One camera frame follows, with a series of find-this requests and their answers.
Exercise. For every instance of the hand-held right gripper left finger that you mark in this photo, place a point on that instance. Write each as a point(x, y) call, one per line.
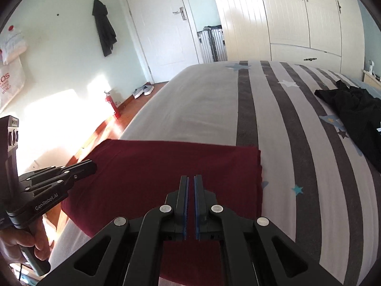
point(186, 214)

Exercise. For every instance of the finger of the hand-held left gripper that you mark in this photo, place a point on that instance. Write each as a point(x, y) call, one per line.
point(83, 168)

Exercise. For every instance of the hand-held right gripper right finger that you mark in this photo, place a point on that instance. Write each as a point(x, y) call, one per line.
point(195, 214)

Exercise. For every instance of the maroon t-shirt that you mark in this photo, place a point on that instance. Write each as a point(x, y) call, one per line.
point(134, 166)

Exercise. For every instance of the person's left hand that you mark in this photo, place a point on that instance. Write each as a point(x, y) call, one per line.
point(18, 241)

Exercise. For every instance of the red fire extinguisher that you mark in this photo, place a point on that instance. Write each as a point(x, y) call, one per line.
point(114, 107)

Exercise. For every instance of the white shoe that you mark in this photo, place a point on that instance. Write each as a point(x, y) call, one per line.
point(148, 89)
point(138, 93)

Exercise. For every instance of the striped star-print bed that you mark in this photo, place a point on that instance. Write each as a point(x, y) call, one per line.
point(202, 107)

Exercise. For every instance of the white tote bag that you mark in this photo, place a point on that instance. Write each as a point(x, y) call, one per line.
point(9, 86)

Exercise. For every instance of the black hanging garment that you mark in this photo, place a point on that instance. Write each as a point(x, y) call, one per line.
point(102, 26)

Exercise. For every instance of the white door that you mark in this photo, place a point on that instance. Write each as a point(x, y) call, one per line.
point(160, 29)

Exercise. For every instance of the silver upright suitcase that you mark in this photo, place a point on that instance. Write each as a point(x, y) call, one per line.
point(212, 46)

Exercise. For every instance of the black printed t-shirt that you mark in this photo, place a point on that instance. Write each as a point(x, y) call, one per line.
point(360, 116)

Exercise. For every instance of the cream wardrobe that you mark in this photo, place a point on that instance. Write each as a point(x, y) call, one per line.
point(285, 20)

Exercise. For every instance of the cream nightstand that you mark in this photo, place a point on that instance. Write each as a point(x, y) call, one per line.
point(370, 80)

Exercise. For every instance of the small white fan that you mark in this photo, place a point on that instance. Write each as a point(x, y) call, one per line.
point(371, 64)

